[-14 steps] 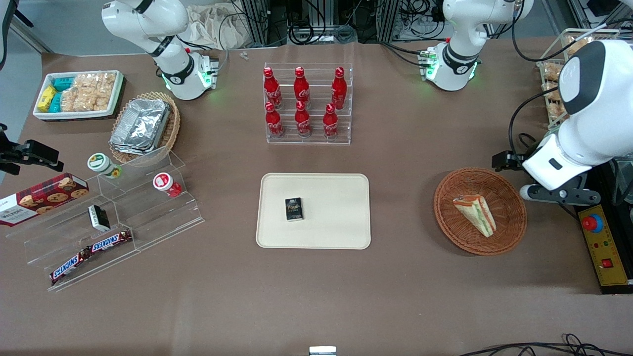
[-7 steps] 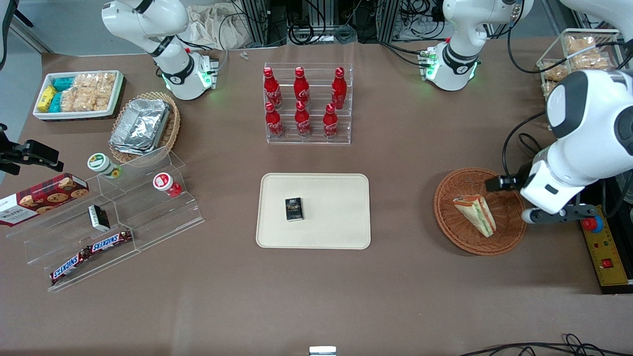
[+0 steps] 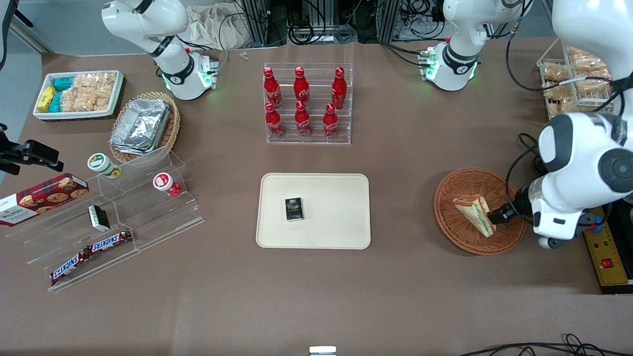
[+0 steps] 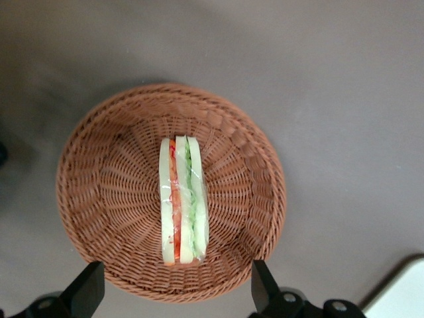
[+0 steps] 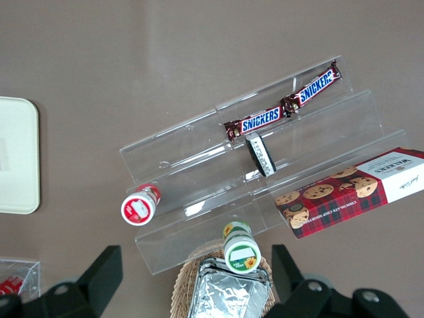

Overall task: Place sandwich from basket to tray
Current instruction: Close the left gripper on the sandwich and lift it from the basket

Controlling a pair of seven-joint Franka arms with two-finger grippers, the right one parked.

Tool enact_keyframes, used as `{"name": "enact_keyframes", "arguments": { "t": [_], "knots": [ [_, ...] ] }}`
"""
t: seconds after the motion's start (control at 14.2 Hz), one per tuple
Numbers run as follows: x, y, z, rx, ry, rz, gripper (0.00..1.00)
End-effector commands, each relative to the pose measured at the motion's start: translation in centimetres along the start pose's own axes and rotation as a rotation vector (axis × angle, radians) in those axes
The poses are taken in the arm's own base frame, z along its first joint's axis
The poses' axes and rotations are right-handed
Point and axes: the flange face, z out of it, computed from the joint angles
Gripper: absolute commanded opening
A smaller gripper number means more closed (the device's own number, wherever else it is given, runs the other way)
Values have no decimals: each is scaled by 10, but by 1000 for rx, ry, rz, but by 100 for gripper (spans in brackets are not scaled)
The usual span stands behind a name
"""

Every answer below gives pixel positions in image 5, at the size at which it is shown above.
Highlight red Coca-Cola bottle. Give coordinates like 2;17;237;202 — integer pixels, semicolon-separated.
0;274;26;296

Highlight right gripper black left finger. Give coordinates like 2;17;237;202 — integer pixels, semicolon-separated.
36;244;124;318

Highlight small black white-edged box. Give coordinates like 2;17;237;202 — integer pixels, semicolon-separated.
244;131;276;179

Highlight Walkers red tartan cookie box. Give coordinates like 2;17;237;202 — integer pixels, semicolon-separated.
275;147;424;240

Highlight stacked aluminium foil trays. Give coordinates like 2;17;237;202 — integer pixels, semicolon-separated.
187;257;271;318

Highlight Snickers chocolate bar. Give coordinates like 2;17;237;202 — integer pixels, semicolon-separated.
280;59;342;119
223;105;286;142

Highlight red-lidded snack cup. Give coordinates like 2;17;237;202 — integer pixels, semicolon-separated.
120;184;162;227

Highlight light wicker basket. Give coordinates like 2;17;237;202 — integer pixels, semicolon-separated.
172;241;276;318

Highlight clear acrylic stepped display stand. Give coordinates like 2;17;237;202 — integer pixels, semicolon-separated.
119;54;408;276

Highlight green-lidded sunflower snack cup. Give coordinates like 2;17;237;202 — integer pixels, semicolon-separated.
222;221;261;274

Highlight cream plastic tray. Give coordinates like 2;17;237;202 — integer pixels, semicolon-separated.
0;96;41;215

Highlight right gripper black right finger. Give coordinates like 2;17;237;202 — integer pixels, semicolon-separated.
264;244;345;318

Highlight clear acrylic bottle rack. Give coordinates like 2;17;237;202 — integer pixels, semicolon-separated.
0;259;41;304

